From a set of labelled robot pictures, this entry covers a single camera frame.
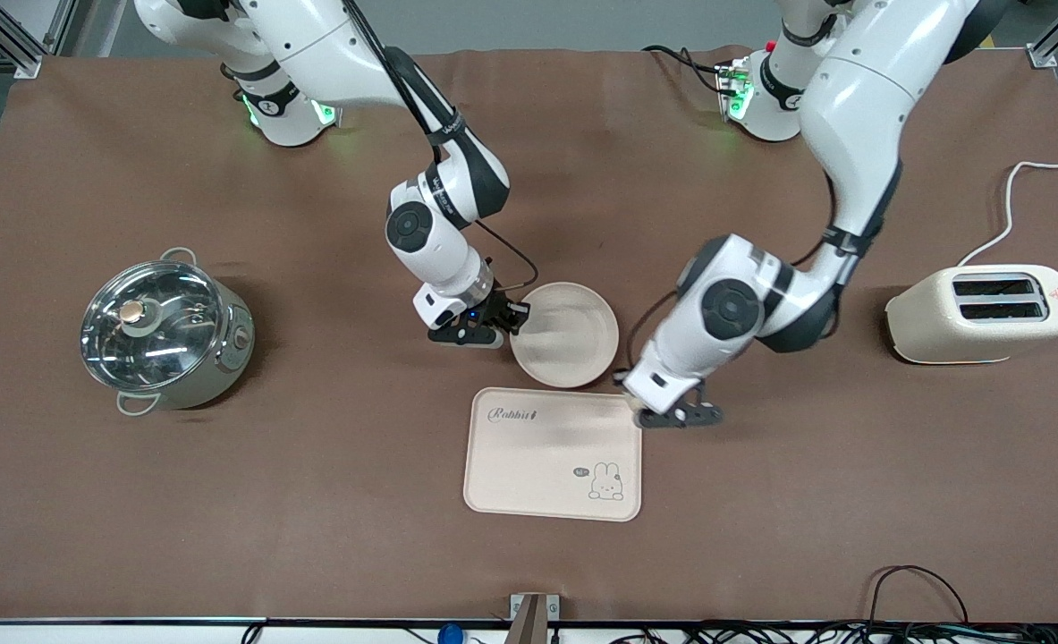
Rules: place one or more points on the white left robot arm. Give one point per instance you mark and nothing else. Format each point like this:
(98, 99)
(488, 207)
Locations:
(859, 98)

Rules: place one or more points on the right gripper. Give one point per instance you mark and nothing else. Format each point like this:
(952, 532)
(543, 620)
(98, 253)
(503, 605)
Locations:
(499, 309)

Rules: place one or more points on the cream two-slot toaster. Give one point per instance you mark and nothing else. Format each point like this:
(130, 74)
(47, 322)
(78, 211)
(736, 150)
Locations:
(976, 335)

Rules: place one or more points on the glass pot lid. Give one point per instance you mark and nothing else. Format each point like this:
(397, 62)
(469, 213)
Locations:
(148, 326)

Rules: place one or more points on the small blue round object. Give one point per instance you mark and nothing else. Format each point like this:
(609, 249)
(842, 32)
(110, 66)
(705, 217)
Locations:
(449, 635)

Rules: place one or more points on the grey metal camera bracket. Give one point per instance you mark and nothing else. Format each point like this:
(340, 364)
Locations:
(533, 615)

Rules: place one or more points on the round cream plate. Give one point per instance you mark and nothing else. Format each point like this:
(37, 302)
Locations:
(573, 344)

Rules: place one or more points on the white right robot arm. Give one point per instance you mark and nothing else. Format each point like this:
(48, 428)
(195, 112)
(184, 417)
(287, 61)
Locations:
(314, 45)

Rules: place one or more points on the cream rabbit print tray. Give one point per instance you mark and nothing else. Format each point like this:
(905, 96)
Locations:
(546, 456)

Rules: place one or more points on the brown table mat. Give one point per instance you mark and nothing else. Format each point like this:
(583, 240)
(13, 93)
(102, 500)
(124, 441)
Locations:
(224, 492)

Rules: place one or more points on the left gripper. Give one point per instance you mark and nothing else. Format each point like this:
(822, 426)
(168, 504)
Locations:
(618, 382)

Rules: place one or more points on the steel pot with glass lid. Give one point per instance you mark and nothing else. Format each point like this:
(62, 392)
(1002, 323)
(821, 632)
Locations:
(224, 367)

